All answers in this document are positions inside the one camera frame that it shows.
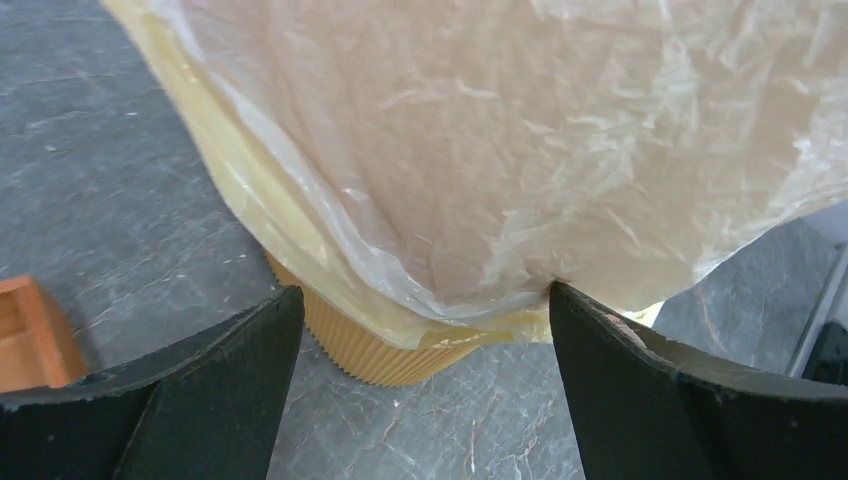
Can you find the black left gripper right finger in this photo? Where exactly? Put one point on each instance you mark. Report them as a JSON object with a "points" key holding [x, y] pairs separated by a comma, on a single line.
{"points": [[644, 406]]}

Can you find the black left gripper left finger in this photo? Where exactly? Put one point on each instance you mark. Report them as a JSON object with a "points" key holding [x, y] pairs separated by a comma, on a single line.
{"points": [[206, 407]]}

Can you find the yellow plastic trash bin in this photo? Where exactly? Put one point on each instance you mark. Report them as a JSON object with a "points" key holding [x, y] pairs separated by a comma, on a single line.
{"points": [[364, 356]]}

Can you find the translucent white trash bag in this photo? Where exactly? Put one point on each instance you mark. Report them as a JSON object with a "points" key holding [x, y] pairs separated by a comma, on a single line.
{"points": [[431, 167]]}

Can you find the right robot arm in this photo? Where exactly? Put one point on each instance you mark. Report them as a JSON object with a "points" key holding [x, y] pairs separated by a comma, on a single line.
{"points": [[827, 362]]}

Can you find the wooden compartment tray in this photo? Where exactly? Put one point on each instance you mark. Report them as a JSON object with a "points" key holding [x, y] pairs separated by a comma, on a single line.
{"points": [[37, 346]]}

